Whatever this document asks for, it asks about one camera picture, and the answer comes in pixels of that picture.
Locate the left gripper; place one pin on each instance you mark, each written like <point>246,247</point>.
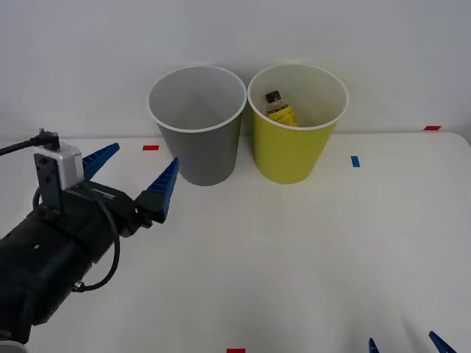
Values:
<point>99,213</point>

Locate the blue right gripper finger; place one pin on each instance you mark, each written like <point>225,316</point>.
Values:
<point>441,345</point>
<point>373,346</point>

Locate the small bottle with yellow label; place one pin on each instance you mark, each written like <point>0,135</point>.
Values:
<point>281,114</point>

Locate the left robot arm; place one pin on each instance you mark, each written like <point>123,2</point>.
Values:
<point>33,264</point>

